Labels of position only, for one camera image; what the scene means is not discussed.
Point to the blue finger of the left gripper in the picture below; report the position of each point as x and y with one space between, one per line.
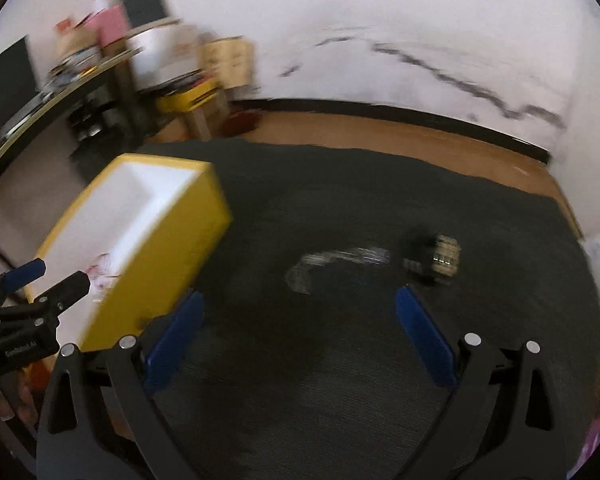
16 279
63 295

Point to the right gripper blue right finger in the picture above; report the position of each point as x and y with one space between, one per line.
500 419

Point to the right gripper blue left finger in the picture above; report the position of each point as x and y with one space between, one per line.
99 418

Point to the yellow white cardboard box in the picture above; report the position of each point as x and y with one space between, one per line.
141 231

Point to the gold black wrist watch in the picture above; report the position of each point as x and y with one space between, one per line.
432 258

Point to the dark wooden desk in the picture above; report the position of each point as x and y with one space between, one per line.
29 129

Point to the black patterned table cloth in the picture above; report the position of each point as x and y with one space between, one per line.
325 384

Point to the yellow black storage box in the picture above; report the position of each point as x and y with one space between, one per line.
188 98

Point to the white paper shopping bag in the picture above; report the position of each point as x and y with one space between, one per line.
164 53

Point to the red cloth on floor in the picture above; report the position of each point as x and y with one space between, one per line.
241 122

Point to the pink box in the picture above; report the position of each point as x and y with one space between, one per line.
109 25

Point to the brown paper shopping bag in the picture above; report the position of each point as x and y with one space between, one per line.
230 61

